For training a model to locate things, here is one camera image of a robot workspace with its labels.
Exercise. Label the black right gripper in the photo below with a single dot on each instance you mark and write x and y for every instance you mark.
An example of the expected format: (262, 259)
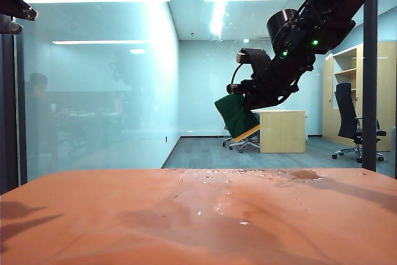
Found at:
(273, 82)

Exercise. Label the yellow sponge with green pad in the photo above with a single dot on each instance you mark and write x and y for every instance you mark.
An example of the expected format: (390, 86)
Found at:
(237, 116)

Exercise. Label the black mesh office chair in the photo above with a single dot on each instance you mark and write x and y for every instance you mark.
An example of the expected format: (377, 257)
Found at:
(245, 145)
(225, 142)

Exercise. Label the light wooden desk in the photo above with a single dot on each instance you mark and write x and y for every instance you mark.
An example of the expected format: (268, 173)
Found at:
(282, 131)

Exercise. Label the light wooden shelf cabinet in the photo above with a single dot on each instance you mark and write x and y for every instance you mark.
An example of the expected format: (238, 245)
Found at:
(328, 106)

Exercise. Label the tall black office chair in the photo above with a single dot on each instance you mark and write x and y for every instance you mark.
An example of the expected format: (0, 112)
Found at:
(345, 110)

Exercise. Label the orange table mat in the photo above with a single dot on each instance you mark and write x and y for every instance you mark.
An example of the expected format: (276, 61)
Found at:
(124, 215)

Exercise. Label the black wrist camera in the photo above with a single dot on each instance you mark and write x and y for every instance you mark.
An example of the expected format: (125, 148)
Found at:
(252, 57)

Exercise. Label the dark metal frame post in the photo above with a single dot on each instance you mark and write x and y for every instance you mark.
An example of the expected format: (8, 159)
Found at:
(7, 106)
(369, 91)

